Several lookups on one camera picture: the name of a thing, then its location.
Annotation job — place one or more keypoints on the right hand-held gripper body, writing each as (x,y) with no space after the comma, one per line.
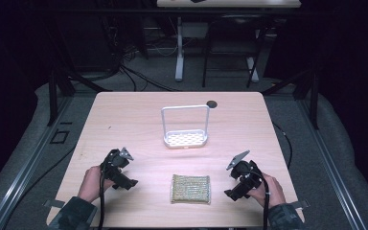
(246,174)

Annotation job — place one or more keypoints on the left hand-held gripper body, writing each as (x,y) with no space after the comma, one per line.
(116,164)

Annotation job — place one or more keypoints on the person's left hand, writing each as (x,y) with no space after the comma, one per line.
(91,185)

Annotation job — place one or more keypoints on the person's right hand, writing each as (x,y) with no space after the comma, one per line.
(270,190)

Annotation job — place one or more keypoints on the white sponge holder rack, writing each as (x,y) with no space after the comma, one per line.
(185,138)

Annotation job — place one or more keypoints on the black round table grommet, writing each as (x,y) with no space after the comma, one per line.
(211,103)

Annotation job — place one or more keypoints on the white-legged background desk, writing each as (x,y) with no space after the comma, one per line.
(179,48)

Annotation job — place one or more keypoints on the black chair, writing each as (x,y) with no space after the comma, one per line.
(233,41)

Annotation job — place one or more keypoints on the black object on background desk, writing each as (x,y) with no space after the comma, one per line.
(198,1)

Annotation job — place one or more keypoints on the grey table bracket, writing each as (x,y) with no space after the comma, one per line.
(302,203)
(53,203)

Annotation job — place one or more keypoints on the metal floor rail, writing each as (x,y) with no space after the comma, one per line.
(28,163)
(330,163)

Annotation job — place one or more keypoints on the black frame post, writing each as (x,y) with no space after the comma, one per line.
(52,99)
(314,102)

